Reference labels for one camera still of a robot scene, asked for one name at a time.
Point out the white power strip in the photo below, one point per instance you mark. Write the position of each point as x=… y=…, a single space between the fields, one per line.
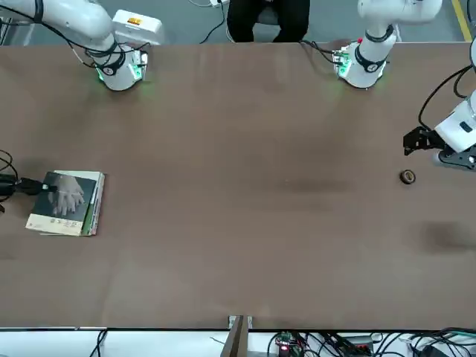
x=215 y=3

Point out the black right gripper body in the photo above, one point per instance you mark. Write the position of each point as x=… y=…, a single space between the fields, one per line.
x=7 y=186

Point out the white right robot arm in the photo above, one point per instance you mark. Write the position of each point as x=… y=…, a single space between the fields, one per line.
x=111 y=70

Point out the dark book with hands cover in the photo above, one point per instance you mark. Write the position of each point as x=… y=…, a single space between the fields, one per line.
x=63 y=201

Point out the green circuit board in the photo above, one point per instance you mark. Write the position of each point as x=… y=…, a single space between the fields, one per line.
x=286 y=340

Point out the green and white book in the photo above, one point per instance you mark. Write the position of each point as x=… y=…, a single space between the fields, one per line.
x=97 y=201

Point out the brown divider panel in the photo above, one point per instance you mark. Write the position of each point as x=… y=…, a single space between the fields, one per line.
x=234 y=338

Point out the person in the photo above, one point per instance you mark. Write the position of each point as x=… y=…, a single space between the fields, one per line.
x=241 y=18

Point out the white box with orange label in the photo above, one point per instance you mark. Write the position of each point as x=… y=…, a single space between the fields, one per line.
x=141 y=24

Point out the black power strip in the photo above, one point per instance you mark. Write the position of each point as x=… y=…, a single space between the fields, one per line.
x=353 y=344

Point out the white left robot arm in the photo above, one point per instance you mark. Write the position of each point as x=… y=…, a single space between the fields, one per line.
x=366 y=67

